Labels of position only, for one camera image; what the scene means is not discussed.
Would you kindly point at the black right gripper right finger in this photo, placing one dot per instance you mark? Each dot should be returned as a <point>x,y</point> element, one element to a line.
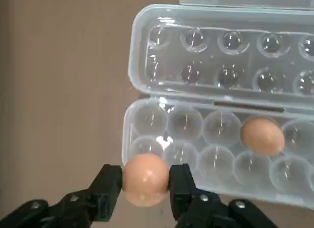
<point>184,196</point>

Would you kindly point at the transparent twelve-slot egg tray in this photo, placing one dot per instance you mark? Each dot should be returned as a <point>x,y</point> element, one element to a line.
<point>208,58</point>

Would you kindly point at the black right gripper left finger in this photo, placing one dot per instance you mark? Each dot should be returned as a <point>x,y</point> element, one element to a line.
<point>103,196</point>

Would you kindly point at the light brown egg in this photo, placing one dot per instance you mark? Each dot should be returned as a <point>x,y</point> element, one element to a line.
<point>146,180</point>
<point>263,137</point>

